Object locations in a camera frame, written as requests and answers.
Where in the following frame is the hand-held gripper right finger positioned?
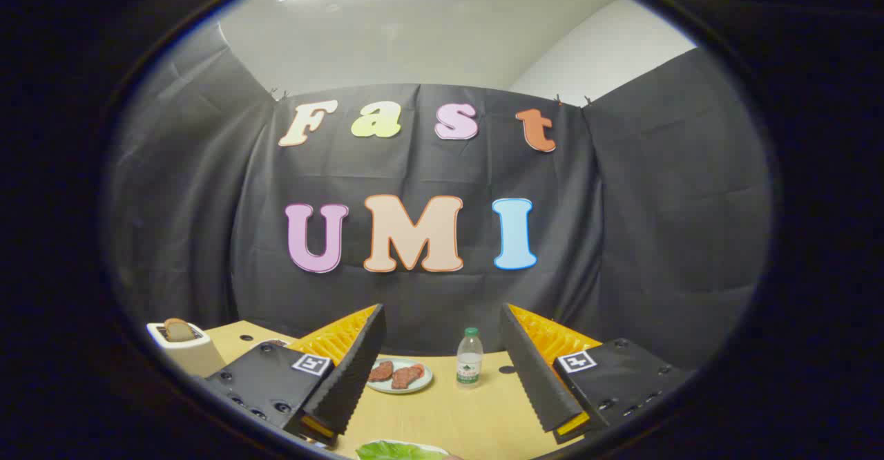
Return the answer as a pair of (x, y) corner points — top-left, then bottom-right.
(499, 303), (693, 445)

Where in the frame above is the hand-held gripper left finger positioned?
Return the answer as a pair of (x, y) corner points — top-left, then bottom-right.
(205, 303), (386, 447)

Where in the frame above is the green lettuce leaf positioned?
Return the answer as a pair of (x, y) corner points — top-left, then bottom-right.
(356, 440), (450, 460)

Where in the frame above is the clear plastic water bottle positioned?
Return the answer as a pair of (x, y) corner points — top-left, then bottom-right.
(456, 327), (484, 388)

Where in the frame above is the pale green oval plate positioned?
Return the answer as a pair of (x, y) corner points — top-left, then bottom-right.
(365, 358), (434, 395)

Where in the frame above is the white toaster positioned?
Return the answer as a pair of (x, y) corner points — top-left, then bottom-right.
(146, 322), (227, 378)

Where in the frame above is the black backdrop cloth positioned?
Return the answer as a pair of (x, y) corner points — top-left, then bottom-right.
(107, 25), (773, 378)

